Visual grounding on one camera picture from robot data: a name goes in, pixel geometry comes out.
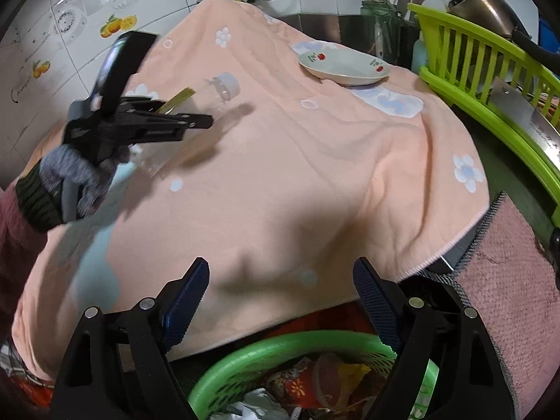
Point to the glass utensil jar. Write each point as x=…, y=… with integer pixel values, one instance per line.
x=379, y=35

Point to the person's left hand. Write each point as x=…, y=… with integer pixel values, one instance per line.
x=65, y=164

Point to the lime green dish rack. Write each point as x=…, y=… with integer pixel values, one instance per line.
x=463, y=83

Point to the steel cleaver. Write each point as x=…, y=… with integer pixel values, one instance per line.
x=525, y=118

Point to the crumpled white paper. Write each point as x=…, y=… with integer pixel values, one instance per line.
x=258, y=404

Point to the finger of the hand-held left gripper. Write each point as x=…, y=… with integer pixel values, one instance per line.
x=175, y=126
x=142, y=106

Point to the white ceramic plate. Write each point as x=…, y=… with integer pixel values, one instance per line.
x=345, y=68

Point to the clear plastic bottle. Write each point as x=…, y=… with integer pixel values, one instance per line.
x=221, y=92

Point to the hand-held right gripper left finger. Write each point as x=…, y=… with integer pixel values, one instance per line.
x=188, y=302

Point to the peach flower-print towel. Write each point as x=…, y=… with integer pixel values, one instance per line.
x=284, y=175

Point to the red printed wrapper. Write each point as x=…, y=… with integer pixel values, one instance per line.
x=293, y=383

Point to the pink cleaning cloth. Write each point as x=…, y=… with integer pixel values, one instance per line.
x=503, y=297

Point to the green plastic mesh basket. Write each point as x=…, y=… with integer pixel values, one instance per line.
x=245, y=354

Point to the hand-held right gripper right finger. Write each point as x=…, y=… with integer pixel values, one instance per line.
x=376, y=302

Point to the metal wok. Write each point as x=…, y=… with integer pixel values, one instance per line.
x=485, y=13

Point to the person's left forearm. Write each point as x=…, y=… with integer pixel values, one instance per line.
x=26, y=227

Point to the translucent plastic cup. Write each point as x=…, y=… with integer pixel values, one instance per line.
x=328, y=380

